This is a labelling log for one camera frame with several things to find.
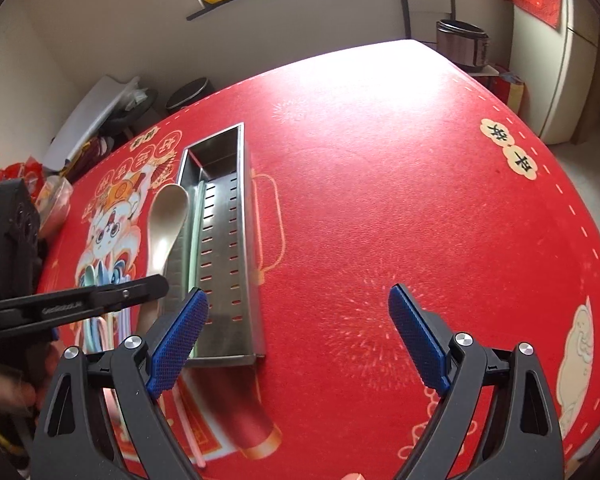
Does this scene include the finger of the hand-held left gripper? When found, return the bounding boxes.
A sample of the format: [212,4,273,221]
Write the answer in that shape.
[0,275,170,341]

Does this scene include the red and yellow box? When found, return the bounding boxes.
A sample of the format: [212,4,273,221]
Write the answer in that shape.
[490,65,528,113]

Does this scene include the black round pan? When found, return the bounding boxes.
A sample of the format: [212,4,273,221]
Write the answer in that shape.
[165,76,215,113]

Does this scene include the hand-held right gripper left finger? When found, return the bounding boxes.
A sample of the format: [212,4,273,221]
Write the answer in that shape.
[31,287,211,480]

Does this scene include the clear plastic bag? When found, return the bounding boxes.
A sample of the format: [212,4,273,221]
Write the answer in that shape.
[37,175,75,241]

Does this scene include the person's left hand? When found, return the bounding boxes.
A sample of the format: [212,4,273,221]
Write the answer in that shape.
[0,358,37,413]

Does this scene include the white board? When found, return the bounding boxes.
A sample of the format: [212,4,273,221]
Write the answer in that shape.
[45,75,141,173]

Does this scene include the beige refrigerator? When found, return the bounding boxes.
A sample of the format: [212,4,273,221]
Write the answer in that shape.
[510,0,600,146]

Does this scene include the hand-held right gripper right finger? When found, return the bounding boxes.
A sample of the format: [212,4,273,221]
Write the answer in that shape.
[387,283,566,480]

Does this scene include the red snack packets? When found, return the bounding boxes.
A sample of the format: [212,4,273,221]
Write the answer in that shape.
[0,157,46,196]

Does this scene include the pink chopstick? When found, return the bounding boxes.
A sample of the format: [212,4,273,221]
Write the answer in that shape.
[176,384,205,467]

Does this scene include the red printed table mat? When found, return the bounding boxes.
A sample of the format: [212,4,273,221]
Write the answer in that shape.
[35,40,600,480]

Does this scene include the silver rice cooker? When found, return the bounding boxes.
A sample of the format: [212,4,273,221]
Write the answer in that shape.
[436,19,491,73]

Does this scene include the metal utensil tray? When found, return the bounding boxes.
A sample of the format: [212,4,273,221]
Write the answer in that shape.
[157,121,267,368]

